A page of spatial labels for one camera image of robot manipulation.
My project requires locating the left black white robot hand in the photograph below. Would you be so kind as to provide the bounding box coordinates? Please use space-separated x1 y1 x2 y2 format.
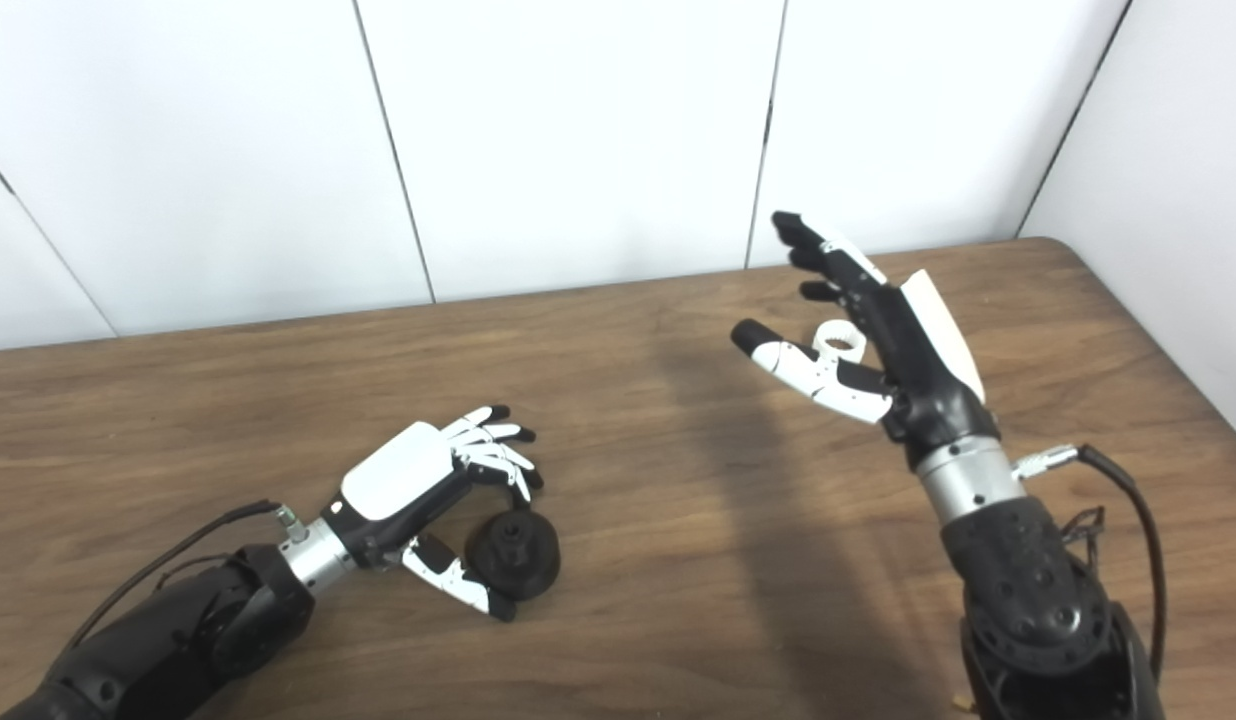
323 404 545 623

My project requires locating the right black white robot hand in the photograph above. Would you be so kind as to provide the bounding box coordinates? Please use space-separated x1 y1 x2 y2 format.
730 210 1001 471

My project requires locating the white ring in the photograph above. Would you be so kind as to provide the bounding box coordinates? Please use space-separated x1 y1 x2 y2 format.
811 320 867 366

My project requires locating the round black part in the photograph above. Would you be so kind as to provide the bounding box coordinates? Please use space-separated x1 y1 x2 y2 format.
464 510 562 603

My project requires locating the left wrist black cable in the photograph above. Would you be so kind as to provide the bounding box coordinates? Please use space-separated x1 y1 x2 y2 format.
63 500 304 661

